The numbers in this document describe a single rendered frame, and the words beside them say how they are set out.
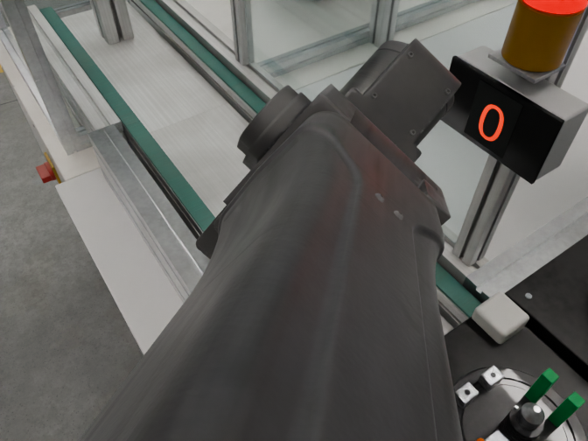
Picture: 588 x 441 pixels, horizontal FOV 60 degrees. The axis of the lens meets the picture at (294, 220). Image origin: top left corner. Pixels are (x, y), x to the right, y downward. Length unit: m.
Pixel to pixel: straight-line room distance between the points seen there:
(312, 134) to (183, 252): 0.56
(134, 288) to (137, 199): 0.13
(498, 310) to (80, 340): 1.44
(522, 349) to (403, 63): 0.43
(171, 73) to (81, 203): 0.33
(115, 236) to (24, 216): 1.42
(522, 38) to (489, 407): 0.35
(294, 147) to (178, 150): 0.76
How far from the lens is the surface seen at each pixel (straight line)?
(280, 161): 0.16
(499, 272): 0.72
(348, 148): 0.15
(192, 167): 0.88
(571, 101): 0.50
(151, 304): 0.78
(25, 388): 1.82
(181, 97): 1.04
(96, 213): 0.92
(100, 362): 1.77
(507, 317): 0.64
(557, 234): 0.80
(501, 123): 0.51
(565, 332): 0.68
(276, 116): 0.21
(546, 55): 0.48
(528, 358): 0.64
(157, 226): 0.74
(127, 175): 0.82
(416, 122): 0.28
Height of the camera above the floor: 1.50
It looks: 48 degrees down
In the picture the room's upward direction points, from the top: straight up
